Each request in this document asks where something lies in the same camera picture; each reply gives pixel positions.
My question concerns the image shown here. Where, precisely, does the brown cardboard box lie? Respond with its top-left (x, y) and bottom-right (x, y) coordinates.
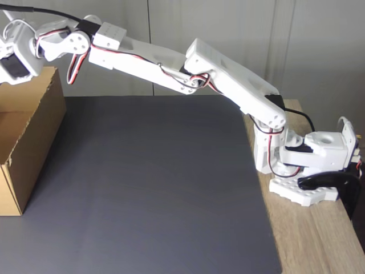
top-left (0, 66), bottom-right (67, 217)

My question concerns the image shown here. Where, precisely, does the black table mat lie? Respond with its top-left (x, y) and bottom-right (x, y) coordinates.
top-left (0, 95), bottom-right (283, 274)

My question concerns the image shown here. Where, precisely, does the black table clamp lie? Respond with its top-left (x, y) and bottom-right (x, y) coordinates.
top-left (297, 171), bottom-right (362, 220)

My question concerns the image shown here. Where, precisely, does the black camera cable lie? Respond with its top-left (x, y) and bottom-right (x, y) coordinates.
top-left (0, 7), bottom-right (315, 134)

